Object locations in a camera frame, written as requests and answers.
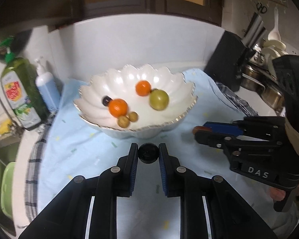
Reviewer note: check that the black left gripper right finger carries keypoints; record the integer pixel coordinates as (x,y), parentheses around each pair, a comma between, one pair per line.
(181,182)

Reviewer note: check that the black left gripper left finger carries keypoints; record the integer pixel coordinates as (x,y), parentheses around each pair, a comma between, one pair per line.
(117,181)

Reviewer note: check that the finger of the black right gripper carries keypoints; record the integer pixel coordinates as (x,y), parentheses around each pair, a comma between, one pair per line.
(247,128)
(231,144)

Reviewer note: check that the dark plum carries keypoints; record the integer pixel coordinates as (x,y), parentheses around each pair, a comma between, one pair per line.
(148,153)

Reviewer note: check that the yellow-brown spotted small fruit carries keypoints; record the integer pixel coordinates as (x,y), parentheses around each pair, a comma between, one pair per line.
(123,121)

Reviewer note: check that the small brown longan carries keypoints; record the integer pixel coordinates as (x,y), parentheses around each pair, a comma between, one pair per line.
(133,116)

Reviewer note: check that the orange tangerine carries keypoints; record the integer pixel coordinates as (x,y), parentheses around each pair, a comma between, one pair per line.
(118,107)
(143,88)

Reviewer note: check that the small dark blueberry grape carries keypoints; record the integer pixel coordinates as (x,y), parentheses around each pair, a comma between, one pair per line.
(106,100)

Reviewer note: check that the large green citrus fruit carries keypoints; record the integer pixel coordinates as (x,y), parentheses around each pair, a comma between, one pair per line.
(159,100)

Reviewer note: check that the stainless steel pot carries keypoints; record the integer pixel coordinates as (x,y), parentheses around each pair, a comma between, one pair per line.
(256,80)

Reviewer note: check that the light blue cloth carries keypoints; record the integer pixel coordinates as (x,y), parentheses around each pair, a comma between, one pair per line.
(71,167)

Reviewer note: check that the cream ceramic pot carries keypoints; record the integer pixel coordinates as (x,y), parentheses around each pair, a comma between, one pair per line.
(273,49)

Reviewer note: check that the black knife block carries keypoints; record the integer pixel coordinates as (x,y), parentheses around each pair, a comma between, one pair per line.
(225,64)

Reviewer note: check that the white ladle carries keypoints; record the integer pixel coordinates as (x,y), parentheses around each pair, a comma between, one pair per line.
(274,34)

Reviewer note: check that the white scalloped ceramic bowl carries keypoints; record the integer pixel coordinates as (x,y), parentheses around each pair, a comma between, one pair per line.
(121,84)

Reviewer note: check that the green plastic basin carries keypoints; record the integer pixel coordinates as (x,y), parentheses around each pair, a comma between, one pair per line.
(6,190)

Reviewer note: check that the blue white pump bottle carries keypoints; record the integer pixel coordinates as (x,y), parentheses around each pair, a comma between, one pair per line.
(47,87)

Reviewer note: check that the yellow sponge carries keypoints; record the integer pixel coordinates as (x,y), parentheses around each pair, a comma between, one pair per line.
(5,127)

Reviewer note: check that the green dish soap bottle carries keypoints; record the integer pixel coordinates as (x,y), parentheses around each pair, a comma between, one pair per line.
(18,84)

